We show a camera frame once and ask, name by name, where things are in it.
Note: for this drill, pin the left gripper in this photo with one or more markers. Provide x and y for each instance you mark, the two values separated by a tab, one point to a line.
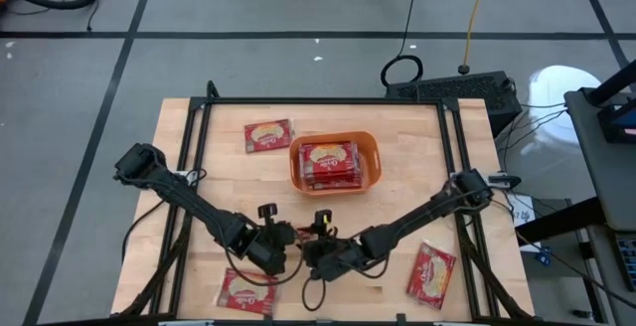
270	246

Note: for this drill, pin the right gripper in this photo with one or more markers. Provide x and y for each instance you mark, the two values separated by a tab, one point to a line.
333	259

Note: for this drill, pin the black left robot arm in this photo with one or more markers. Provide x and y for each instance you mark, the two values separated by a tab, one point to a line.
199	207

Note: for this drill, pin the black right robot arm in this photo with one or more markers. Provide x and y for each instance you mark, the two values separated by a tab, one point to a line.
422	211

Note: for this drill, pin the orange plastic basket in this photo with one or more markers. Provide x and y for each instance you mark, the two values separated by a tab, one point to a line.
367	139

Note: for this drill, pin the black computer tower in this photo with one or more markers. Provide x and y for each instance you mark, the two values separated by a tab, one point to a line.
457	92

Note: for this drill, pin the white paper sheet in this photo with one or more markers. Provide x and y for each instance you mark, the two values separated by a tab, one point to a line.
522	211

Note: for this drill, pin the black desk leg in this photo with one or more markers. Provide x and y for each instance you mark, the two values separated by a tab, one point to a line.
561	221

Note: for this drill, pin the grey work desk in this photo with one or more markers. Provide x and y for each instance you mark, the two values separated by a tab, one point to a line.
606	177

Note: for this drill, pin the black device on desk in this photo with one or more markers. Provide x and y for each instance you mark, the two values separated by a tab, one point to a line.
608	122

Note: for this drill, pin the black pole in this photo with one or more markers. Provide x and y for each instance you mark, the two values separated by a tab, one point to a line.
611	83

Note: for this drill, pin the black aluminium table frame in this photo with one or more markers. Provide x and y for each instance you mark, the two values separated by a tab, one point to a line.
323	101

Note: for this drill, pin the silver metal bracket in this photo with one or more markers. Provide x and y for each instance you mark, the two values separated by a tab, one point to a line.
186	323

